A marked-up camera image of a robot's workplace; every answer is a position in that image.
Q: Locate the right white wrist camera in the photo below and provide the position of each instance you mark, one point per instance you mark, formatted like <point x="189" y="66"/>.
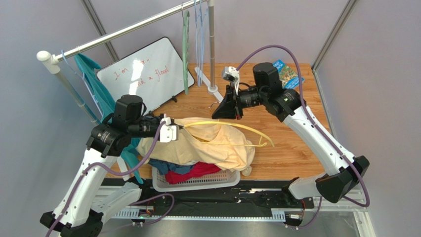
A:
<point x="232" y="75"/>

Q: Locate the blue hanger holding teal shirt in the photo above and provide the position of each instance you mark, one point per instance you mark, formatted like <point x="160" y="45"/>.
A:
<point x="82" y="76"/>

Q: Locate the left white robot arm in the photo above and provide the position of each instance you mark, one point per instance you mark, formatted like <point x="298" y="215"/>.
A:
<point x="78" y="215"/>

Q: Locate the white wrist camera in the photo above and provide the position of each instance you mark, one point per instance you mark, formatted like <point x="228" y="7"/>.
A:
<point x="169" y="131"/>
<point x="232" y="75"/>

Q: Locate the pale yellow t shirt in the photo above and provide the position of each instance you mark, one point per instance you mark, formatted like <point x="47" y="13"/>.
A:
<point x="191" y="146"/>

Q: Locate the white laundry basket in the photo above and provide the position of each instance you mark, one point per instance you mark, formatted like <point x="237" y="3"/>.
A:
<point x="221" y="179"/>

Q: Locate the yellow plastic hanger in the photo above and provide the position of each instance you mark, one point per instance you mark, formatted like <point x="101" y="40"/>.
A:
<point x="237" y="125"/>

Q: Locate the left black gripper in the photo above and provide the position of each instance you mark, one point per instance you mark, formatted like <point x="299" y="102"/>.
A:
<point x="158" y="118"/>

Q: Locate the whiteboard with red writing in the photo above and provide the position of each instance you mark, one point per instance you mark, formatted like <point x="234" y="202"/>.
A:
<point x="155" y="73"/>

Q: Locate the red garment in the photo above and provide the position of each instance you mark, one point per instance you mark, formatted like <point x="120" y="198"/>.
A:
<point x="199" y="169"/>

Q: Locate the blue illustrated book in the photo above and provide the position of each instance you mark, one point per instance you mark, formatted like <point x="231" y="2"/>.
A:
<point x="288" y="77"/>

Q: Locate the blue garment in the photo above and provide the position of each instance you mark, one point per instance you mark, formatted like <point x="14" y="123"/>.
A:
<point x="165" y="167"/>

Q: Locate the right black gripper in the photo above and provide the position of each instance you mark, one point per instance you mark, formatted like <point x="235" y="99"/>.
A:
<point x="235" y="102"/>

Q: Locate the green plastic hanger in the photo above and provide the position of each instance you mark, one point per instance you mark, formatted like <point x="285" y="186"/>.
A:
<point x="185" y="49"/>

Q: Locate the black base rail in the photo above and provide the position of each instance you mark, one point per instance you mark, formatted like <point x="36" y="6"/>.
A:
<point x="249" y="200"/>

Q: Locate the teal t shirt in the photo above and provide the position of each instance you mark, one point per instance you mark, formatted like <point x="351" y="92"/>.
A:
<point x="106" y="103"/>

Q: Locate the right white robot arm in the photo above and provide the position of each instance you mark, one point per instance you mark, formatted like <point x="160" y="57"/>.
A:
<point x="342" y="169"/>

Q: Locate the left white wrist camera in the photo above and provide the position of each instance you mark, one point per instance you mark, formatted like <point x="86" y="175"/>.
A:
<point x="169" y="131"/>

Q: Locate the metal clothes rack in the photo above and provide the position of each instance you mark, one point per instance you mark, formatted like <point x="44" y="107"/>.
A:
<point x="51" y="61"/>

